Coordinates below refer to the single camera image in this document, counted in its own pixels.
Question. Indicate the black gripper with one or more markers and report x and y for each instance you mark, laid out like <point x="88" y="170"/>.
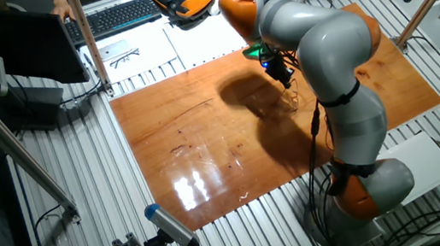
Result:
<point x="277" y="67"/>

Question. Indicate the brown thin-framed glasses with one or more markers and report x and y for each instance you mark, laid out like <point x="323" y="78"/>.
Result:
<point x="295" y="99"/>

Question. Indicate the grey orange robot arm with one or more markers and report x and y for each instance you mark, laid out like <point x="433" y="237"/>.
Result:
<point x="330" y="47"/>

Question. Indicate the black-framed glasses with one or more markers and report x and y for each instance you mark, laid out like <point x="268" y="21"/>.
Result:
<point x="124" y="58"/>

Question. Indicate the person's bare hand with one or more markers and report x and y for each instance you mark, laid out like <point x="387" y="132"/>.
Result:
<point x="63" y="11"/>

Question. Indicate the white printed paper sheet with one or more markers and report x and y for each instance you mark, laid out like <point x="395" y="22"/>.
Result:
<point x="208" y="38"/>
<point x="151" y="61"/>

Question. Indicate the glossy wooden board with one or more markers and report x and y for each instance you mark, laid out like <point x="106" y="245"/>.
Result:
<point x="205" y="142"/>

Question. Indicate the white rounded plastic object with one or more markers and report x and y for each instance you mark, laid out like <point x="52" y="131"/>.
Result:
<point x="213" y="6"/>

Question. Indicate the white flat board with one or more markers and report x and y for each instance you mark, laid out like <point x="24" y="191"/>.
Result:
<point x="428" y="162"/>

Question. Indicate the silver smartphone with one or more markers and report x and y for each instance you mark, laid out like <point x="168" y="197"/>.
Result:
<point x="115" y="50"/>

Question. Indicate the black computer keyboard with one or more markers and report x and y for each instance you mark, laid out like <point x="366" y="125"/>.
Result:
<point x="115" y="19"/>

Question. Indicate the dark pen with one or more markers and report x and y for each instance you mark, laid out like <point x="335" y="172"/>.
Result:
<point x="90" y="63"/>

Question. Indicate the black box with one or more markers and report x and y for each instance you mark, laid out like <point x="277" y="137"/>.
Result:
<point x="32" y="108"/>

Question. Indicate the silver camera with blue cap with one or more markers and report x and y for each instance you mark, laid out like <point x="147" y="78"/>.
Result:
<point x="172" y="226"/>

